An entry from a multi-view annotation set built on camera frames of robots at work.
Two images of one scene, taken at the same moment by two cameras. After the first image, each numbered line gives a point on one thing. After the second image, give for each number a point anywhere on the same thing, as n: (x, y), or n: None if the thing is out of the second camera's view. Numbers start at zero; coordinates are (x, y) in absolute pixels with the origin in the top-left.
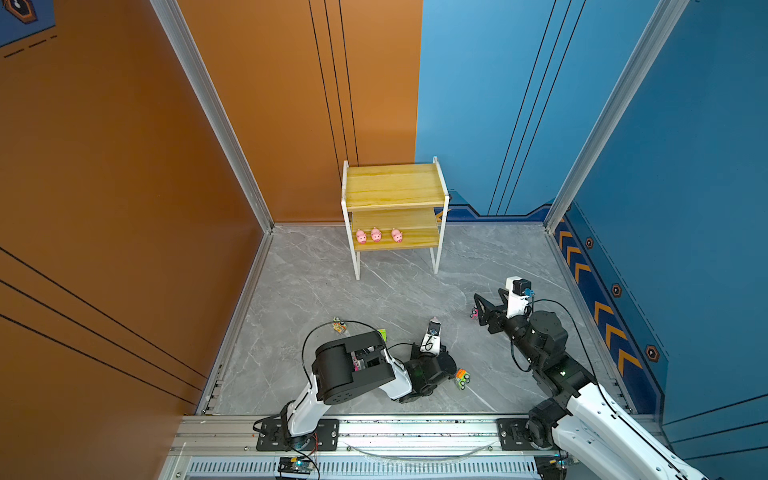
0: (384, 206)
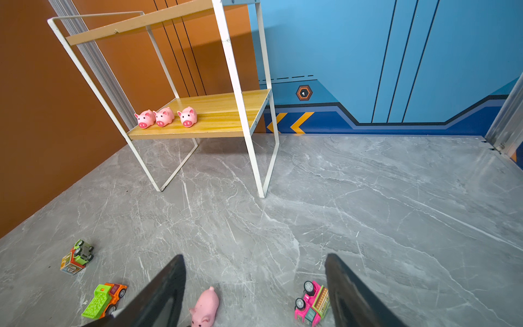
0: (223, 115)
